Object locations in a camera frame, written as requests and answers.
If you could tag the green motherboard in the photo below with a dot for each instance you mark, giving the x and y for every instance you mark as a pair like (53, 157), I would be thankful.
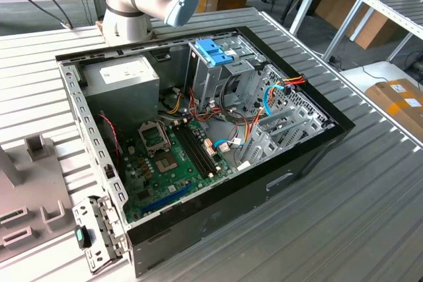
(185, 176)

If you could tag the grey parts rack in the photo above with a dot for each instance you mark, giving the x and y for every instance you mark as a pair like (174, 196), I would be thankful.
(39, 176)

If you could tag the white side table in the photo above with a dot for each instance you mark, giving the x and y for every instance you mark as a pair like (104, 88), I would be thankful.
(390, 70)

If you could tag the grey metal disk bay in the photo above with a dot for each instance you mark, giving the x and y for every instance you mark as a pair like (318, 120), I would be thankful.
(281, 117)

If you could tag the grey power supply unit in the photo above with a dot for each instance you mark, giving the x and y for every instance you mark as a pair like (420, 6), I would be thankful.
(122, 103)

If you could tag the metal slot bracket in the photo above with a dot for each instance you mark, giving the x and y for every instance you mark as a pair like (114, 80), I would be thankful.
(109, 226)

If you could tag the labelled cardboard box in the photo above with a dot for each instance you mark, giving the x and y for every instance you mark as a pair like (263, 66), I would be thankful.
(396, 103)

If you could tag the black latch with teal tab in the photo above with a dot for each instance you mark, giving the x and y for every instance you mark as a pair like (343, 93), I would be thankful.
(82, 236)

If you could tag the black RAM slot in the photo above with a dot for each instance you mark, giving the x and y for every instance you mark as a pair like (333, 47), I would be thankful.
(202, 150)
(190, 150)
(194, 150)
(198, 150)

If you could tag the blue plastic drive latch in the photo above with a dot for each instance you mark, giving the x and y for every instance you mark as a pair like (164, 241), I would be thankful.
(211, 51)

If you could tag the white frame metal shelf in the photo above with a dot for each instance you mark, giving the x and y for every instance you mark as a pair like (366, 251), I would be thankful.
(396, 1)

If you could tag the large brown cardboard box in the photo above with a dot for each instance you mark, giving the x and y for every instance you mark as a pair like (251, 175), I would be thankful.
(376, 31)

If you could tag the CPU socket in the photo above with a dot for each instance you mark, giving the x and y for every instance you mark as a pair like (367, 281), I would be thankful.
(167, 163)

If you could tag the green RAM stick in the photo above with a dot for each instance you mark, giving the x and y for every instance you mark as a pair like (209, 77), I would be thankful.
(11, 216)

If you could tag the grey metal drive cage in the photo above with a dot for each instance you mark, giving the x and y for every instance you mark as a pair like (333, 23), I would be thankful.
(211, 84)

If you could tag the black open PC case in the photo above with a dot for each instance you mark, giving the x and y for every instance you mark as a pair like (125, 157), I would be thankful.
(231, 216)

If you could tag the blue expansion slot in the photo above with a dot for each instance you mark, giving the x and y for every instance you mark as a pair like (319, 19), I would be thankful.
(167, 197)

